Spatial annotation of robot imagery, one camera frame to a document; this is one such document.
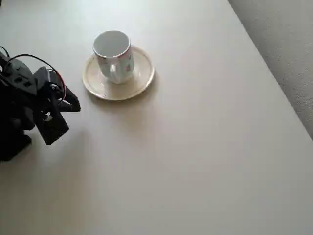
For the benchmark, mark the cream white saucer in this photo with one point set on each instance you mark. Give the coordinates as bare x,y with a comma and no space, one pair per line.
137,83

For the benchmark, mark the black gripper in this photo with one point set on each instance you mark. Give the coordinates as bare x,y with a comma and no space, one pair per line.
65,97

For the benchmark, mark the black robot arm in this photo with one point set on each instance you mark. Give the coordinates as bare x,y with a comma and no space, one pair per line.
15,73

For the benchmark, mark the white patterned mug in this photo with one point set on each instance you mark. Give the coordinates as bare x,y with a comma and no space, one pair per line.
111,44

